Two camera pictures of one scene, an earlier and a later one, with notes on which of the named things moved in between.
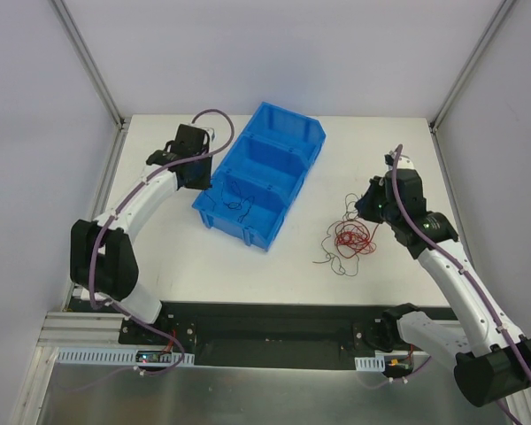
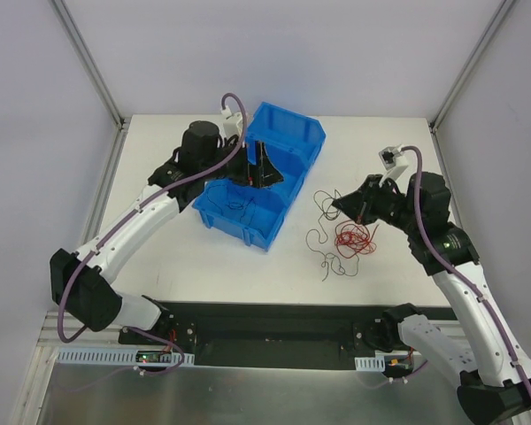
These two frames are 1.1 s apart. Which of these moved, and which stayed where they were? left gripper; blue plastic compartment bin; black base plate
Moved: left gripper
Stayed: black base plate; blue plastic compartment bin
